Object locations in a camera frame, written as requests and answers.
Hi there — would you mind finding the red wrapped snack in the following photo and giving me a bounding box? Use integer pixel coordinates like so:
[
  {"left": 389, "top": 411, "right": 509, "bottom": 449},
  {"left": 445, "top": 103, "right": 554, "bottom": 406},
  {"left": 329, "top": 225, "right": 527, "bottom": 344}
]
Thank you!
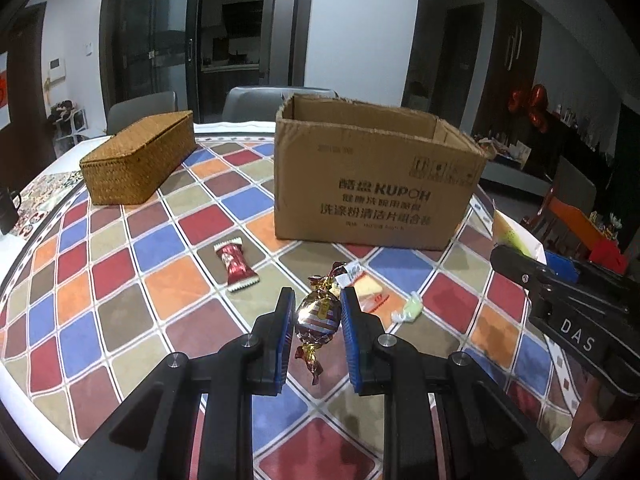
[{"left": 214, "top": 237, "right": 259, "bottom": 292}]

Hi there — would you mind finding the grey chair right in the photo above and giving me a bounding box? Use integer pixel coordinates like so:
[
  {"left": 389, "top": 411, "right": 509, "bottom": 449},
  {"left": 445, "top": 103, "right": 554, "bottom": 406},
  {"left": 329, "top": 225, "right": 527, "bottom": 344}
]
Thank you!
[{"left": 551, "top": 157, "right": 597, "bottom": 214}]

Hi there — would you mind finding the woven wicker lidded box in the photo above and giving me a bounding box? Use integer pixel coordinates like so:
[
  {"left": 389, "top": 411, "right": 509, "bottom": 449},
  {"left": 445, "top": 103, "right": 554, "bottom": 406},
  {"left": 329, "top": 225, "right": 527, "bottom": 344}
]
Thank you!
[{"left": 79, "top": 110, "right": 196, "bottom": 206}]

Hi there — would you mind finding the red foil balloon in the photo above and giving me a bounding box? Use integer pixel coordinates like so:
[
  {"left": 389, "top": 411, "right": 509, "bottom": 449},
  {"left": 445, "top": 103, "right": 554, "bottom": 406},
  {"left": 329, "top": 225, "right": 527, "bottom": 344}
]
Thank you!
[{"left": 508, "top": 84, "right": 549, "bottom": 133}]

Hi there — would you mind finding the red wooden chair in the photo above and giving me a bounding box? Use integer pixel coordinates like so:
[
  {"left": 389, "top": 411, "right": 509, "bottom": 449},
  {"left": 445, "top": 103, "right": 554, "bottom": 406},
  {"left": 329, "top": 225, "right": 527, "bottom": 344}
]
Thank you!
[{"left": 521, "top": 188, "right": 620, "bottom": 262}]

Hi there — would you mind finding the pale green wrapped candy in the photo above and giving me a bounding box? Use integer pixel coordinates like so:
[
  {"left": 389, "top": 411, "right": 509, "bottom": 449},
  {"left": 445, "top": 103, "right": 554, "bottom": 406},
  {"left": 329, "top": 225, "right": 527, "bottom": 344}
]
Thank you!
[{"left": 392, "top": 292, "right": 423, "bottom": 323}]

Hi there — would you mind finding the orange clear snack packet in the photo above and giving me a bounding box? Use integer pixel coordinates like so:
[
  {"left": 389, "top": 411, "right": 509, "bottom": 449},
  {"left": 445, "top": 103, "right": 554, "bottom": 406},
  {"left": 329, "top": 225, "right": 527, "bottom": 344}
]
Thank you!
[{"left": 331, "top": 261, "right": 390, "bottom": 313}]

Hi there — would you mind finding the glass sliding door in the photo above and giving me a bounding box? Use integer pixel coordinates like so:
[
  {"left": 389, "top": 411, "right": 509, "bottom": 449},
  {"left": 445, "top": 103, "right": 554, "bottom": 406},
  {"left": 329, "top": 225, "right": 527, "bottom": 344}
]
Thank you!
[{"left": 100, "top": 0, "right": 189, "bottom": 110}]

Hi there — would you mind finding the grey chair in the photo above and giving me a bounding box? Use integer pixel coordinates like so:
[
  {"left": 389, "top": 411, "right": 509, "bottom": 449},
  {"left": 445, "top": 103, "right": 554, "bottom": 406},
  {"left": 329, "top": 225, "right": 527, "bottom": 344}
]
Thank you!
[
  {"left": 221, "top": 86, "right": 337, "bottom": 122},
  {"left": 106, "top": 91, "right": 178, "bottom": 136},
  {"left": 551, "top": 157, "right": 597, "bottom": 214}
]

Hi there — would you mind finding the open cardboard box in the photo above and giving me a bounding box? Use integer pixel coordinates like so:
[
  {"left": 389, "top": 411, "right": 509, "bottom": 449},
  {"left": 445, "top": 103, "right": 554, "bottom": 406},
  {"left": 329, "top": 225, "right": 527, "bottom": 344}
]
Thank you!
[{"left": 273, "top": 94, "right": 486, "bottom": 250}]

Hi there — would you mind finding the red striped foil candy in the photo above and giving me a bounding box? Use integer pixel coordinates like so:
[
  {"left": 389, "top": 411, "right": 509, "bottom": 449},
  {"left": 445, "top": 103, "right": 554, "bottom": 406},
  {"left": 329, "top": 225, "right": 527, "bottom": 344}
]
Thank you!
[{"left": 294, "top": 262, "right": 346, "bottom": 386}]

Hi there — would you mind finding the white shelf with toys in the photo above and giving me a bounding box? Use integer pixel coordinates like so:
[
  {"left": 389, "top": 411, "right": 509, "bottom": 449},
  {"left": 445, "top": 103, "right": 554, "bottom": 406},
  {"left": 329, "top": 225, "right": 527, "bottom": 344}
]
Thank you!
[{"left": 48, "top": 100, "right": 88, "bottom": 142}]

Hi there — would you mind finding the white low tv bench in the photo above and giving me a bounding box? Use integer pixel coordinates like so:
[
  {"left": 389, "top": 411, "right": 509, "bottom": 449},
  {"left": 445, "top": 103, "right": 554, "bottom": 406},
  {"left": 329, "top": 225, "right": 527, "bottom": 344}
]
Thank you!
[{"left": 480, "top": 158, "right": 551, "bottom": 197}]

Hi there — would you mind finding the black mug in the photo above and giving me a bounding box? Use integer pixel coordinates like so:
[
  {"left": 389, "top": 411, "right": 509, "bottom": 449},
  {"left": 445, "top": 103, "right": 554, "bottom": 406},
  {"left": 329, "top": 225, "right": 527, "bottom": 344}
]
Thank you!
[{"left": 0, "top": 188, "right": 22, "bottom": 235}]

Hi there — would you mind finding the grey chair middle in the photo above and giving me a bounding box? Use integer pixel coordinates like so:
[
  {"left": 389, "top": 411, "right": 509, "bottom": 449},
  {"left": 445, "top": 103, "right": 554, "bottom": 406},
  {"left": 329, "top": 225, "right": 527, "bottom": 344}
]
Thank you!
[{"left": 221, "top": 86, "right": 337, "bottom": 122}]

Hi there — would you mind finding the grey chair left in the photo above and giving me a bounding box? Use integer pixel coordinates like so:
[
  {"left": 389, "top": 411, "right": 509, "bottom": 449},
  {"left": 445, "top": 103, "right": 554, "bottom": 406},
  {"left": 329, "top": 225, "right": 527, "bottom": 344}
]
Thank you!
[{"left": 106, "top": 91, "right": 178, "bottom": 136}]

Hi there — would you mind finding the colourful diamond pattern tablecloth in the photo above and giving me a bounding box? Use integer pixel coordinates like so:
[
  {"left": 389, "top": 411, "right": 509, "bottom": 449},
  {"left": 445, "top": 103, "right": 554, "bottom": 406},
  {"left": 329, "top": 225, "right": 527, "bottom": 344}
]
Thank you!
[{"left": 1, "top": 136, "right": 572, "bottom": 470}]

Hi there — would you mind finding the green white snack packet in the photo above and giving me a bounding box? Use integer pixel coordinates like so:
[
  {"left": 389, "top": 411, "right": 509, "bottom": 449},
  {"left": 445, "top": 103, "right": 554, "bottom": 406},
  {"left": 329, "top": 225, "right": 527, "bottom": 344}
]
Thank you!
[{"left": 492, "top": 209, "right": 547, "bottom": 264}]

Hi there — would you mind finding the red cloth on chair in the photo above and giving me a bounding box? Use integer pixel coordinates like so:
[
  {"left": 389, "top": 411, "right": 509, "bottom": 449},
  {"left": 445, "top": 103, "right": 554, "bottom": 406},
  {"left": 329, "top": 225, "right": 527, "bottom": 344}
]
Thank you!
[{"left": 589, "top": 238, "right": 628, "bottom": 275}]

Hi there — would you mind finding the right hand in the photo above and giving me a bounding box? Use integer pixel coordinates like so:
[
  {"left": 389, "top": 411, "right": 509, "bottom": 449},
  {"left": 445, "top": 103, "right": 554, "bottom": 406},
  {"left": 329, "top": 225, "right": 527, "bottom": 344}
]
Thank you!
[{"left": 561, "top": 376, "right": 634, "bottom": 476}]

